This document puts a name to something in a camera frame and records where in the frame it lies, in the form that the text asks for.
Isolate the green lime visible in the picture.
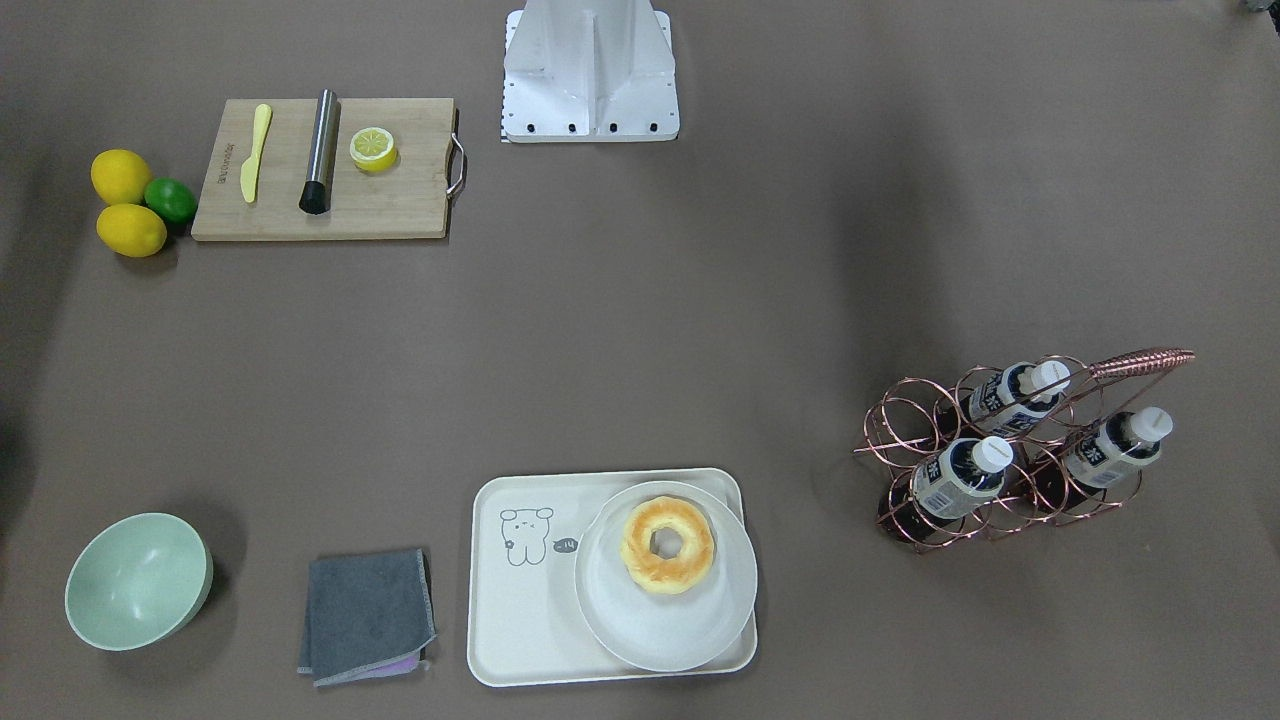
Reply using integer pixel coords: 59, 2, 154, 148
143, 177, 198, 225

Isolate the yellow lemon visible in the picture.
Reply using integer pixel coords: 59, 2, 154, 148
90, 149, 154, 206
96, 202, 168, 258

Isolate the steel muddler black tip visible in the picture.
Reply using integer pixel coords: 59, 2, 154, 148
298, 88, 340, 215

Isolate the tea bottle front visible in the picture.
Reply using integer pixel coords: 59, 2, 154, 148
878, 437, 1015, 544

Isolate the cream serving tray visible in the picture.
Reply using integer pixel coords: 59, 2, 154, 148
467, 468, 756, 687

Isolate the glazed donut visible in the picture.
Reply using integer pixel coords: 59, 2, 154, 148
620, 496, 716, 594

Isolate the tea bottle back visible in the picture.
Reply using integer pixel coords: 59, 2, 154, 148
936, 360, 1071, 439

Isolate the bamboo cutting board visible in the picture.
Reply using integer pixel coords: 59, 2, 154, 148
191, 97, 465, 242

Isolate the light green bowl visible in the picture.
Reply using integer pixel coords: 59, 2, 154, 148
64, 512, 214, 652

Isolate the white round plate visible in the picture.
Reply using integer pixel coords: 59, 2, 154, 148
575, 480, 758, 673

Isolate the yellow lemon upper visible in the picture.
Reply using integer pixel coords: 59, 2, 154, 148
90, 149, 154, 206

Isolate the tea bottle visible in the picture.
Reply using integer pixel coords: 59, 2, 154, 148
936, 360, 1071, 439
1032, 406, 1174, 511
878, 437, 1015, 544

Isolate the yellow lemon lower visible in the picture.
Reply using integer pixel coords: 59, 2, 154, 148
96, 202, 168, 258

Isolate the half lemon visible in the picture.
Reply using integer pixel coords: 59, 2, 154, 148
348, 126, 399, 174

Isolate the copper wire bottle rack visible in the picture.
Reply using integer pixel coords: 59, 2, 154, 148
861, 347, 1196, 553

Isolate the grey folded cloth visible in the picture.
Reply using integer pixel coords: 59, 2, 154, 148
297, 548, 438, 687

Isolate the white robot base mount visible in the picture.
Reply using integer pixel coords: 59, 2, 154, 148
500, 1, 681, 143

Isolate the yellow plastic knife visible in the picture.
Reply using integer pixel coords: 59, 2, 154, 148
239, 102, 273, 204

